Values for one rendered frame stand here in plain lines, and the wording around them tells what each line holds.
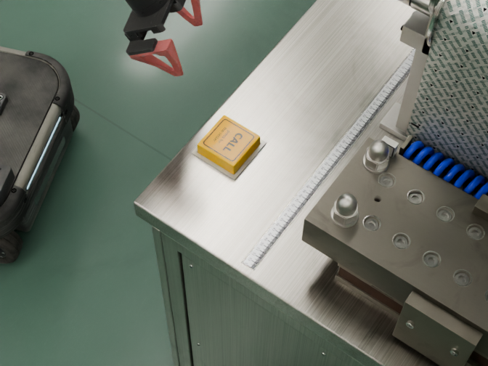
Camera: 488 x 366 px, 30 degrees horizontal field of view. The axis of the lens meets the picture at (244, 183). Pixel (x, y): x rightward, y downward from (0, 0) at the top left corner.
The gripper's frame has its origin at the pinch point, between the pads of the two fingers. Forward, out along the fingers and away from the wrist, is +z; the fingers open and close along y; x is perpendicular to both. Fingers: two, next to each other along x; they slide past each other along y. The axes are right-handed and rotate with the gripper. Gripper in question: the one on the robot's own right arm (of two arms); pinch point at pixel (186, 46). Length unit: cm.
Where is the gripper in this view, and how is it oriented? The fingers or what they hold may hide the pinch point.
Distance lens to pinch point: 133.0
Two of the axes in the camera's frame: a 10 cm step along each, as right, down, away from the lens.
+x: -8.4, 0.6, 5.3
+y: 2.6, -8.2, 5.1
